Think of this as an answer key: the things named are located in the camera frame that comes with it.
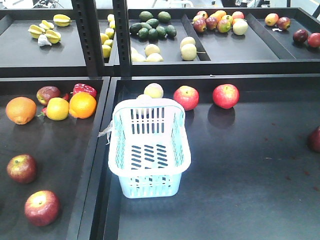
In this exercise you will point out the light blue plastic basket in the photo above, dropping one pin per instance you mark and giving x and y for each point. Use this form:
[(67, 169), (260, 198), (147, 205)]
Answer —
[(148, 147)]

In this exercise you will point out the pale peach front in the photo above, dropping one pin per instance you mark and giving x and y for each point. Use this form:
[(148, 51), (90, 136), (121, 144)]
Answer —
[(144, 97)]

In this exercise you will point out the pale peach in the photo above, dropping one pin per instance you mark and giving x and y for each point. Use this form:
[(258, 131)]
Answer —
[(154, 90), (144, 97)]

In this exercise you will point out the pale peach back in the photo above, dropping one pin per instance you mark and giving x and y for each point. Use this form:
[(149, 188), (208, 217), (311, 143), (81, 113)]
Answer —
[(154, 90)]

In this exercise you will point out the red apple tray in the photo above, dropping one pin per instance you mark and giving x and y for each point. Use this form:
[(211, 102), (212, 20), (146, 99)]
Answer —
[(226, 96), (187, 96)]

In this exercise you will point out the orange far right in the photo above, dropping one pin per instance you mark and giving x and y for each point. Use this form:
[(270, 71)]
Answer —
[(82, 105)]

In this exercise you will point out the red bell pepper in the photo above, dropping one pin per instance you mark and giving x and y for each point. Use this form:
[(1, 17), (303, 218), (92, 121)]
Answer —
[(81, 87)]

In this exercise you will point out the yellow lemon front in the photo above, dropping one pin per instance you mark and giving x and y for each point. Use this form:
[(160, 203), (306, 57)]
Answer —
[(106, 51)]

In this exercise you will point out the yellow lemon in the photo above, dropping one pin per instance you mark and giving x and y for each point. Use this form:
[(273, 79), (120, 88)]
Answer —
[(106, 51), (103, 37)]

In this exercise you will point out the black wooden produce stand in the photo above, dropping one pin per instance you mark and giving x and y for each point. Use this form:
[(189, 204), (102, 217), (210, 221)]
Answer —
[(69, 157)]

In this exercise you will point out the yellow lemon middle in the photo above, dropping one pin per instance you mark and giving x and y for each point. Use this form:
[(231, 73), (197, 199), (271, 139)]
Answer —
[(103, 37)]

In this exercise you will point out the yellow apple right group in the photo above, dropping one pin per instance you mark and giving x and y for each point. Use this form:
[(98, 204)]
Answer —
[(57, 109)]

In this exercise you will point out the red apple behind lemon-apple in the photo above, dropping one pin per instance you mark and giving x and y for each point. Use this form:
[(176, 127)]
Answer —
[(46, 93)]

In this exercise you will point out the yellow starfruit right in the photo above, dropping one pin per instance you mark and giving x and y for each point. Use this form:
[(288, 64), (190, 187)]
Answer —
[(53, 36)]

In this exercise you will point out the yellow starfruit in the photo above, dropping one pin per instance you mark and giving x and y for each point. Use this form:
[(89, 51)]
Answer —
[(53, 36), (62, 20), (36, 31)]

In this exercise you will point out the orange with navel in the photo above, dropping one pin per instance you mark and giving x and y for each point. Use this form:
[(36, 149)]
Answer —
[(21, 110)]

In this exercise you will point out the yellow starfruit top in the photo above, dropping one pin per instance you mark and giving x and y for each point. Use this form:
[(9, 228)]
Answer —
[(62, 20)]

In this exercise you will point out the garlic bulb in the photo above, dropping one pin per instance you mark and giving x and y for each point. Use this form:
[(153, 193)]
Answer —
[(43, 41)]

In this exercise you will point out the red apple front middle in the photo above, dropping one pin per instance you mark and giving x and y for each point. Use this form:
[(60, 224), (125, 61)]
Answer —
[(22, 168)]

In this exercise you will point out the red apple front right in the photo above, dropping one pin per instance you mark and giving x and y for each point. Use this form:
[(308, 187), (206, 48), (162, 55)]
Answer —
[(42, 208)]

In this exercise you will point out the yellow starfruit left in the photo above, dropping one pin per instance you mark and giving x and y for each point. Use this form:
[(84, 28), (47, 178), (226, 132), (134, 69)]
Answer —
[(36, 31)]

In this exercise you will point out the black upright shelf post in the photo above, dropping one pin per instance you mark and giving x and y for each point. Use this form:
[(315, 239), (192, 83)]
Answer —
[(120, 12), (87, 23)]

